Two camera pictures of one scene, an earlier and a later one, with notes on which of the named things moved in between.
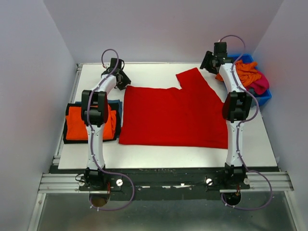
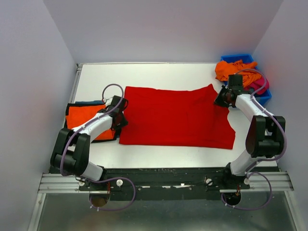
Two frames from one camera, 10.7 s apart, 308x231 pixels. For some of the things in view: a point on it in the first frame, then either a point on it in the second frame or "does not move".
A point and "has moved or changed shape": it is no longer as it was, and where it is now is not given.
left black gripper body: [124, 81] → [123, 121]
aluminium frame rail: [71, 183] does not move
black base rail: [164, 184] does not move
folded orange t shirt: [76, 129] does not move
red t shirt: [193, 116] has moved or changed shape
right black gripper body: [209, 57] → [222, 99]
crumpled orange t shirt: [246, 72] does not move
